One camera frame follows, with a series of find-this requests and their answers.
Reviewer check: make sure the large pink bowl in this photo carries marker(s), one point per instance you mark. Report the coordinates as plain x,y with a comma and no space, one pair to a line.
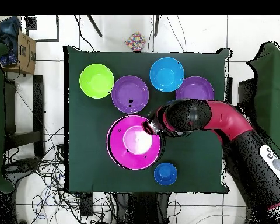
130,147

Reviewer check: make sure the purple bowl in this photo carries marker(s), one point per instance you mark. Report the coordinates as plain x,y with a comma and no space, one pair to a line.
194,87
130,88

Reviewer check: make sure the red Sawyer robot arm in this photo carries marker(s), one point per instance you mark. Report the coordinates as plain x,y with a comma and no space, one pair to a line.
233,126

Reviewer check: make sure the small dark blue bowl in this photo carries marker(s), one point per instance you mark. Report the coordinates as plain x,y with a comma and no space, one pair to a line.
165,174

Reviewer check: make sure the large blue bowl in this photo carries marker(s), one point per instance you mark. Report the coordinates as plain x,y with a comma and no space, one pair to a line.
166,74

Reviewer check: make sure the dark green table cloth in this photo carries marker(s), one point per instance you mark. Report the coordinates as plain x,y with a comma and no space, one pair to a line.
93,107

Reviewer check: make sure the large green bowl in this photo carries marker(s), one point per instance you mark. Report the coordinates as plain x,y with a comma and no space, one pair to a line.
96,81

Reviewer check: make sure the multicoloured bundle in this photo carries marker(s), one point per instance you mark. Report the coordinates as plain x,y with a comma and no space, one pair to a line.
135,41

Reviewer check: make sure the cardboard box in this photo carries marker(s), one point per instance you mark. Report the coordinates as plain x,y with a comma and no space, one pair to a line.
25,51

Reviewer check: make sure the blue cloth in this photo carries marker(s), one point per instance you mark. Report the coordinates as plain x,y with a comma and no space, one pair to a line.
9,28

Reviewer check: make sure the black bench frame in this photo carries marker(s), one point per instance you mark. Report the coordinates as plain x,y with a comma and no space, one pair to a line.
38,112

